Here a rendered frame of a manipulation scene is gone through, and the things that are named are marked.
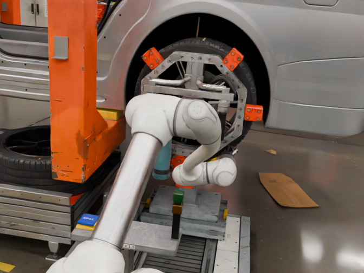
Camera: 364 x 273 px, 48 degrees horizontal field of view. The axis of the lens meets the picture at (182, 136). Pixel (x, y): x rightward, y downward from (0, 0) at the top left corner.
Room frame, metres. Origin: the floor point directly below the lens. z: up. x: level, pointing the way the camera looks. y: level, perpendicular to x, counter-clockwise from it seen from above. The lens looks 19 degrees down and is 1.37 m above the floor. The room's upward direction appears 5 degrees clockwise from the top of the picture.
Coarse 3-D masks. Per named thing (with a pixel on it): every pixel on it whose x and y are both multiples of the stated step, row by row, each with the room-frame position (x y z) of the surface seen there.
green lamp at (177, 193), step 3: (174, 192) 1.43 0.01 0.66; (177, 192) 1.43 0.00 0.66; (180, 192) 1.43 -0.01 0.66; (183, 192) 1.43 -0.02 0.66; (174, 195) 1.42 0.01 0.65; (177, 195) 1.42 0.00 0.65; (180, 195) 1.42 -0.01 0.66; (183, 195) 1.42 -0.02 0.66; (174, 198) 1.42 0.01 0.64; (177, 198) 1.42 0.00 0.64; (180, 198) 1.42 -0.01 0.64; (183, 198) 1.43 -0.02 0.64; (174, 201) 1.42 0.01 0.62; (177, 201) 1.42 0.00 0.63; (180, 201) 1.42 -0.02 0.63
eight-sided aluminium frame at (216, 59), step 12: (168, 60) 2.06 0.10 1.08; (180, 60) 2.04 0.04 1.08; (192, 60) 2.03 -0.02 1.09; (204, 60) 2.02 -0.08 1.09; (216, 60) 2.01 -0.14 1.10; (156, 72) 2.10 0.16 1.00; (228, 72) 2.00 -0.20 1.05; (240, 84) 2.00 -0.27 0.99; (240, 96) 1.99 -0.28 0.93; (240, 108) 2.04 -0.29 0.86; (240, 120) 1.99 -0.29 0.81; (228, 132) 2.05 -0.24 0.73; (240, 132) 1.99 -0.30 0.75
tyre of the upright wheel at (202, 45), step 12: (168, 48) 2.13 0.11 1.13; (180, 48) 2.12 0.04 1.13; (192, 48) 2.11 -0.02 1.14; (204, 48) 2.10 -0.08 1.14; (216, 48) 2.10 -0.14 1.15; (228, 48) 2.17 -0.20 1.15; (144, 72) 2.15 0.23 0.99; (240, 72) 2.08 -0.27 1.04; (252, 84) 2.08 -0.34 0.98; (252, 96) 2.07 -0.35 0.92; (216, 156) 2.09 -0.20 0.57
